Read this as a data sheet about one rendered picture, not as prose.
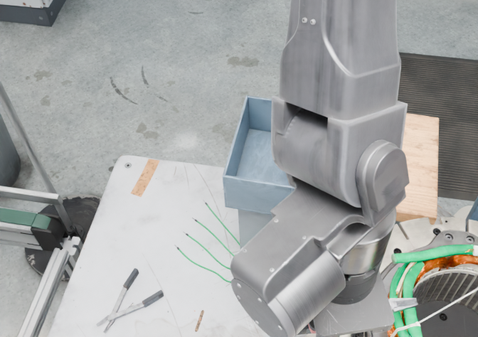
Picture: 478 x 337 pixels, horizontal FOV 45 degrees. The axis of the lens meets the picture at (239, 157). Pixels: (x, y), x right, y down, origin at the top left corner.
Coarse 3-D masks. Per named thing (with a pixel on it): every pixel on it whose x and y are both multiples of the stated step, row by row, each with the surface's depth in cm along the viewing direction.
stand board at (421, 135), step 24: (408, 120) 90; (432, 120) 90; (408, 144) 88; (432, 144) 87; (408, 168) 85; (432, 168) 85; (408, 192) 82; (432, 192) 82; (408, 216) 81; (432, 216) 80
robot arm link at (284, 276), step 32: (384, 160) 35; (320, 192) 41; (384, 192) 36; (288, 224) 39; (320, 224) 38; (256, 256) 38; (288, 256) 37; (320, 256) 39; (256, 288) 37; (288, 288) 38; (320, 288) 38; (256, 320) 41; (288, 320) 37
